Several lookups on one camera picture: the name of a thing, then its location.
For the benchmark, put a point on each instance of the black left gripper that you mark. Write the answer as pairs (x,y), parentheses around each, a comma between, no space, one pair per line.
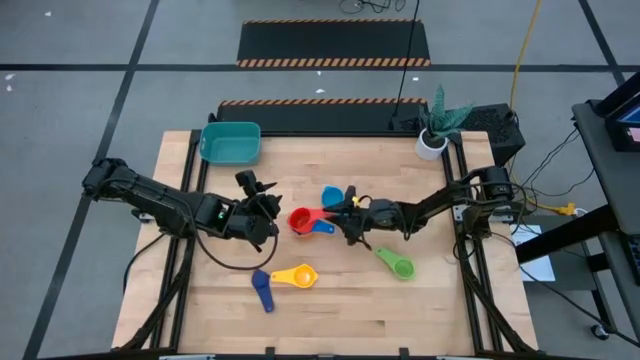
(250,227)

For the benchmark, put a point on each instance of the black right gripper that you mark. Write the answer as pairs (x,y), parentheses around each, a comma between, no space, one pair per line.
(382,215)

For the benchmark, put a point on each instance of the light blue measuring cup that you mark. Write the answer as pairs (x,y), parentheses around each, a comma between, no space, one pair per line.
(331,196)

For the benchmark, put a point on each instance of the red measuring cup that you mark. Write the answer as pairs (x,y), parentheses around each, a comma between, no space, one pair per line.
(301,220)

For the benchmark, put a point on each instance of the yellow measuring cup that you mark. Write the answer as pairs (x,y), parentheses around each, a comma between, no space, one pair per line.
(303,276)

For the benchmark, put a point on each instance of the green measuring cup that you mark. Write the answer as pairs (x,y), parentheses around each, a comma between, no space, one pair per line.
(404,268)

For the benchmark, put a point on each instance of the dark blue measuring cup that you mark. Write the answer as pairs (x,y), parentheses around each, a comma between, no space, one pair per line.
(261,282)

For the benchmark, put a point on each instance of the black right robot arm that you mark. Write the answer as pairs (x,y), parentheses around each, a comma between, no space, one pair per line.
(435,202)

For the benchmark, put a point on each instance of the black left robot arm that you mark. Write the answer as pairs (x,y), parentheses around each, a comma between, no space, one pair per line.
(150,197)

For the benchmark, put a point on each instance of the teal plastic basket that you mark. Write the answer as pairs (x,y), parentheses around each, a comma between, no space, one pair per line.
(230,145)

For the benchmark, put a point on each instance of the black hazard-striped floor mat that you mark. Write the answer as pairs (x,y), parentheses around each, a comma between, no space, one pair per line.
(310,120)
(330,42)

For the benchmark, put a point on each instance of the green plant in white pot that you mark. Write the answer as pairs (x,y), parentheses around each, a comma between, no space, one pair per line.
(425,150)

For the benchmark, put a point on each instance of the black computer case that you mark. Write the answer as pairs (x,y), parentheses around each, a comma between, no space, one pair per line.
(492,127)

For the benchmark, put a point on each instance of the white paper sheet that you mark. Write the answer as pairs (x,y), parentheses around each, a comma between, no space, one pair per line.
(542,270)

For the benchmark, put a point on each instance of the dark grey rolling desk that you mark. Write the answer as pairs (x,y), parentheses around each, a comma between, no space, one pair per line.
(615,190)

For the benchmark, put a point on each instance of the black laptop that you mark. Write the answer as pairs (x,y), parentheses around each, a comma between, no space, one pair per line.
(622,132)

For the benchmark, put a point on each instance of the black aluminium table frame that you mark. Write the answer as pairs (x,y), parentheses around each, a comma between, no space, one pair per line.
(192,150)

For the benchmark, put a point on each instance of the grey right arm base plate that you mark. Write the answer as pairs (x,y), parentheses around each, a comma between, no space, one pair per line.
(459,212)

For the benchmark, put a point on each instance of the grey left arm base plate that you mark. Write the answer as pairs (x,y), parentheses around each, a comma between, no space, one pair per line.
(142,216)

